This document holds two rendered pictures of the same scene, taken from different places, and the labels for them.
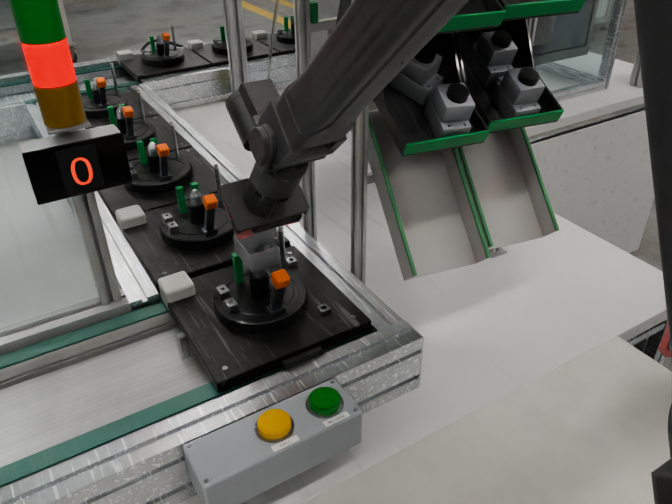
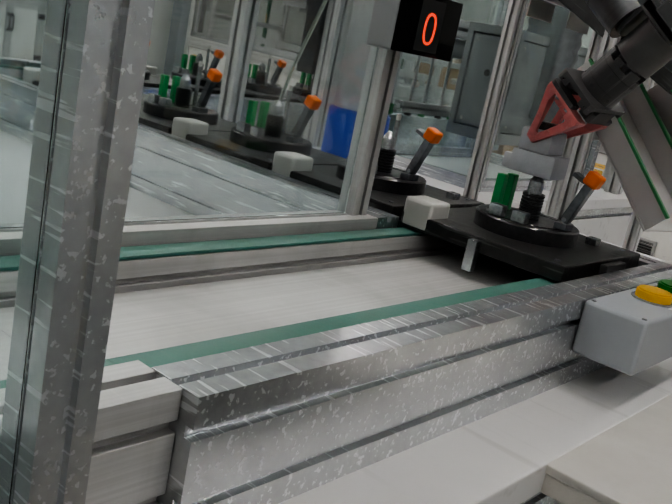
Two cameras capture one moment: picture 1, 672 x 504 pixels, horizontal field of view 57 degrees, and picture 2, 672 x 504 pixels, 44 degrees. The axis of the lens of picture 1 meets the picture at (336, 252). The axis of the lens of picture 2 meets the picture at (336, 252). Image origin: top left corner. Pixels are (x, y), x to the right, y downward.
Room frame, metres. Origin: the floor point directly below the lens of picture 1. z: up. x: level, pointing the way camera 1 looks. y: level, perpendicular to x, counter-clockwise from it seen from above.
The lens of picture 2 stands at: (-0.23, 0.74, 1.17)
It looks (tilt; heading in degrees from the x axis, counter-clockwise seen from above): 14 degrees down; 339
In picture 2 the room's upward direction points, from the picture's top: 12 degrees clockwise
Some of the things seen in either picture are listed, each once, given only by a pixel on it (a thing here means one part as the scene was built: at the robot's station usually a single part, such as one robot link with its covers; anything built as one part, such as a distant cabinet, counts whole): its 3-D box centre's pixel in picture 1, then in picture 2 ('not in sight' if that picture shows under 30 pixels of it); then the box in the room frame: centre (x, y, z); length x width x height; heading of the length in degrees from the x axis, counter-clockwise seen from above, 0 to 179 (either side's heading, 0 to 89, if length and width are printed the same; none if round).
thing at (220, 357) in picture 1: (261, 308); (522, 238); (0.73, 0.11, 0.96); 0.24 x 0.24 x 0.02; 31
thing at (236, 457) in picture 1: (276, 443); (645, 324); (0.50, 0.08, 0.93); 0.21 x 0.07 x 0.06; 121
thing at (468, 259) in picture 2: (183, 345); (471, 255); (0.67, 0.22, 0.95); 0.01 x 0.01 x 0.04; 31
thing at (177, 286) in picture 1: (177, 291); (425, 213); (0.77, 0.25, 0.97); 0.05 x 0.05 x 0.04; 31
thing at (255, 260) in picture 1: (252, 234); (536, 147); (0.75, 0.12, 1.08); 0.08 x 0.04 x 0.07; 30
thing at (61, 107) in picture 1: (60, 102); not in sight; (0.73, 0.34, 1.28); 0.05 x 0.05 x 0.05
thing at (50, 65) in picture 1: (49, 61); not in sight; (0.73, 0.34, 1.33); 0.05 x 0.05 x 0.05
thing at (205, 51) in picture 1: (231, 36); not in sight; (2.15, 0.35, 1.01); 0.24 x 0.24 x 0.13; 31
